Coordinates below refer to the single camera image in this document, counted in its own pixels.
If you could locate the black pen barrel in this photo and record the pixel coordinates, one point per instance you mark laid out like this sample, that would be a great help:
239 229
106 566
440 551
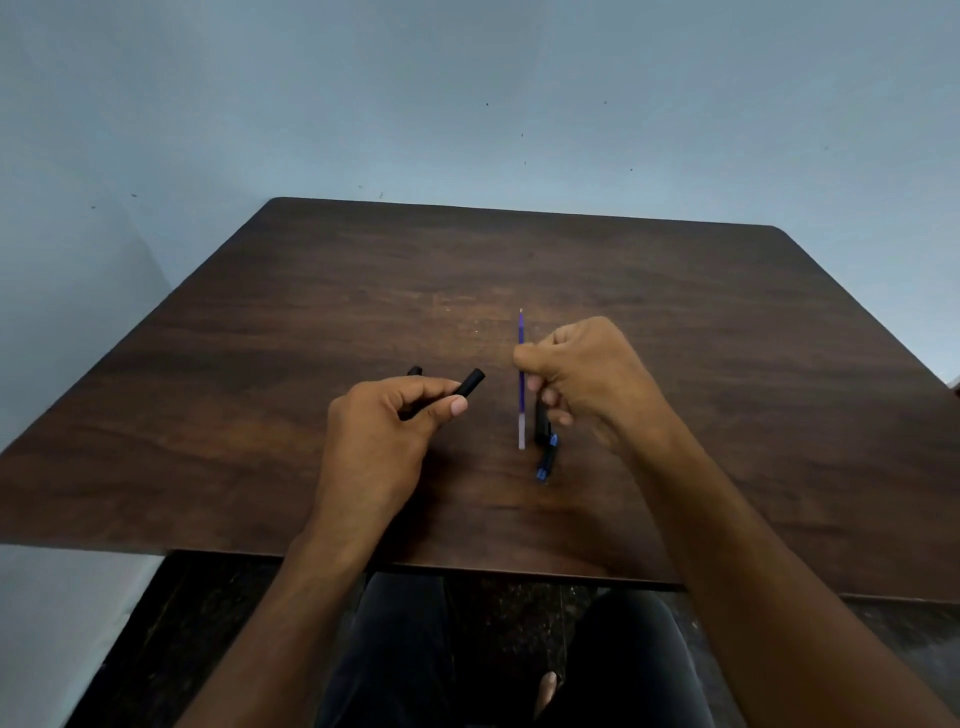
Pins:
471 382

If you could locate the blue pen refill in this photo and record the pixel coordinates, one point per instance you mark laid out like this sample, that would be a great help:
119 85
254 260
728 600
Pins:
521 405

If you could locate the person's dark trousers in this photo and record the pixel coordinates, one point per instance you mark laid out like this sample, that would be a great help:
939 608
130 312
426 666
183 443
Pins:
405 652

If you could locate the black pen part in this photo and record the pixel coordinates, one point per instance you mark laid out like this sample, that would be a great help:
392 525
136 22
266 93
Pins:
541 424

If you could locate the person's bare foot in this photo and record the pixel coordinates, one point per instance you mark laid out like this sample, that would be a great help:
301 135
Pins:
545 694

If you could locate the person's left thumb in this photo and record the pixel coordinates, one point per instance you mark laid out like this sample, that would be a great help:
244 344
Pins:
442 414

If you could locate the person's right forearm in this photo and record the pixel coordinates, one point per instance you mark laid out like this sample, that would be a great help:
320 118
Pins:
757 585

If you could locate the person's left forearm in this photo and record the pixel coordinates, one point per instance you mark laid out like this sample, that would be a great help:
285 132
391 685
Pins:
285 630

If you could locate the black pen cap blue clip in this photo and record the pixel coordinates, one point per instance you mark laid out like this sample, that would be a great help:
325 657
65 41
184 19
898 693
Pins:
547 459

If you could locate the person's right hand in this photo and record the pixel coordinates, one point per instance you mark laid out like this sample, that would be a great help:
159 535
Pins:
600 375

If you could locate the person's left hand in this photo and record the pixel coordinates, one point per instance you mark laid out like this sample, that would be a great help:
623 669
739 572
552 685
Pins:
367 457

